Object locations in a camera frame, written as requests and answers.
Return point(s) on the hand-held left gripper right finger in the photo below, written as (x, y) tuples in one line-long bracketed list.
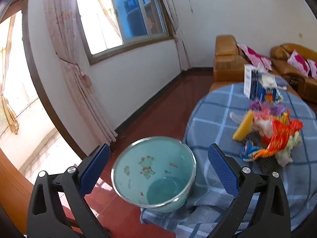
[(224, 173)]

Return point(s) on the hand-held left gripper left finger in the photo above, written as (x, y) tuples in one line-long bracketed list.
[(95, 171)]

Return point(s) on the blue white striped wrapper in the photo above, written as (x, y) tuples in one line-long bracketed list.
[(249, 151)]

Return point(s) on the teal enamel bowl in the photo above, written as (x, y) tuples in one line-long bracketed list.
[(138, 178)]

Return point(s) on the clear plastic wrapper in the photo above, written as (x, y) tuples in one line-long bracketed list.
[(235, 117)]

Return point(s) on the orange red snack wrapper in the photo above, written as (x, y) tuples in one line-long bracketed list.
[(279, 136)]

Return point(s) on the purple snack wrapper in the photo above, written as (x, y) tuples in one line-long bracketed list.
[(262, 107)]

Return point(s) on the blue plaid tablecloth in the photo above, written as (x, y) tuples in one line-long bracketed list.
[(218, 119)]

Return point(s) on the brown wooden door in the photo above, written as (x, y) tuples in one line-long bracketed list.
[(12, 178)]

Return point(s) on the blue carton with orange label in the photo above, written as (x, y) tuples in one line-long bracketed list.
[(266, 93)]

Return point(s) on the wide pink curtain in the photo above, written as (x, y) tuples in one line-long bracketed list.
[(74, 79)]

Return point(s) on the tall white blue carton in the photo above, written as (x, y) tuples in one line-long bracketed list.
[(247, 81)]

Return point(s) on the silver foil wrapper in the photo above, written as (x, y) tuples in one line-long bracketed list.
[(279, 96)]

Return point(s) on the yellow sheer curtain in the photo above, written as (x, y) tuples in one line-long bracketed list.
[(11, 119)]

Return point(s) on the orange leather armchair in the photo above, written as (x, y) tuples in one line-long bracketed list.
[(227, 62)]

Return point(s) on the pink floral pillow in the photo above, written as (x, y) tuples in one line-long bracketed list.
[(298, 60), (252, 54), (313, 68)]

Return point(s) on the orange leather sofa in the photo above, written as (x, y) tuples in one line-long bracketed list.
[(282, 64)]

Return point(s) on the narrow pink curtain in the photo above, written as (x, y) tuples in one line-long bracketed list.
[(179, 47)]

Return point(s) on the dark wooden door frame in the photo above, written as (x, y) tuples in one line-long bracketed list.
[(42, 96)]

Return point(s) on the window with aluminium frame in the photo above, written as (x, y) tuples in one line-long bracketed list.
[(128, 17)]

